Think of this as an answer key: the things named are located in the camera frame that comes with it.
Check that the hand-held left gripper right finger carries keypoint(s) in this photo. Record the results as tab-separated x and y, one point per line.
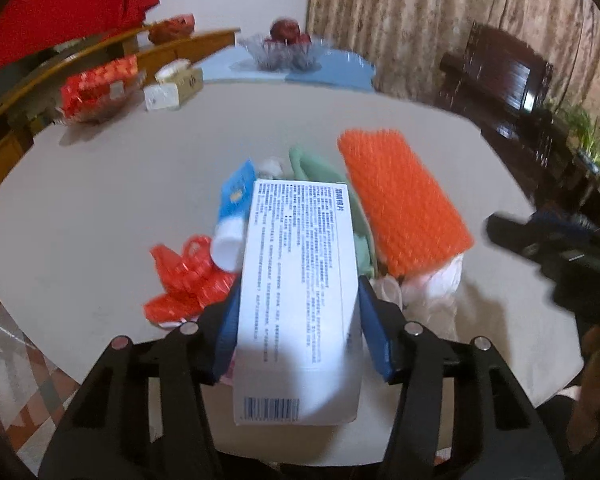
375	330

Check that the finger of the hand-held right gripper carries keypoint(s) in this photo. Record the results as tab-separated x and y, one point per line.
507	234

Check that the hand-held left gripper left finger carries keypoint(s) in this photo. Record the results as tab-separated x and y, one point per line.
225	340

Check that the red plastic bag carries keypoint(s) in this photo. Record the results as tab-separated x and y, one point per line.
190	280

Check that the white plastic bag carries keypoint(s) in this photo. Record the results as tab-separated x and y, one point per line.
435	285

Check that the white printed cardboard box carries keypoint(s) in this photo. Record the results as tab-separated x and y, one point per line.
300	285

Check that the orange bubble wrap sheet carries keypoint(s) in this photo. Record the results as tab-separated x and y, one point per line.
405	200

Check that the blue and white packet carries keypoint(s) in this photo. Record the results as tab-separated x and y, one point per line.
237	195

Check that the green plastic bag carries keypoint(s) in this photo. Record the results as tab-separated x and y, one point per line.
312	165

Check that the white tissue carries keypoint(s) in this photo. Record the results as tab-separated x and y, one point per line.
272	166

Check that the person's right forearm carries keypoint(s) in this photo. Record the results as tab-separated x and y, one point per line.
597	370

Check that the dark wooden side table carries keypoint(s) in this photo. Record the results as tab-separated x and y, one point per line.
535	160

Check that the green potted plant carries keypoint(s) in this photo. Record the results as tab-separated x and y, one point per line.
590	135

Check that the dark wooden chair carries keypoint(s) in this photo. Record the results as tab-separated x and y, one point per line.
500	80

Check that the beige patterned curtain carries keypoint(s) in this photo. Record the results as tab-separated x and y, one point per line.
430	20

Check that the light blue table mat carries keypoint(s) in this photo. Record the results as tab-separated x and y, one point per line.
340	67

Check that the small white box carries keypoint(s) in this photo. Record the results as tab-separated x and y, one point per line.
162	96

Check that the beige tissue box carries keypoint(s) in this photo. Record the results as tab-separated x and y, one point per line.
182	77

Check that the red patterned gift packet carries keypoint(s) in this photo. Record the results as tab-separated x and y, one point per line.
97	87

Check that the glass fruit bowl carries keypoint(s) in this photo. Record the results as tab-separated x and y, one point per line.
280	52

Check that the red apples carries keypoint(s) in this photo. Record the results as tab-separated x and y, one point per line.
285	30

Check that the red bag on bench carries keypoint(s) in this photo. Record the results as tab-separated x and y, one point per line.
170	27

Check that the curved wooden bench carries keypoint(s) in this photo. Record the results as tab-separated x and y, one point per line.
10	105

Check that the red cloth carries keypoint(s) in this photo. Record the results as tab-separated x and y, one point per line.
55	5

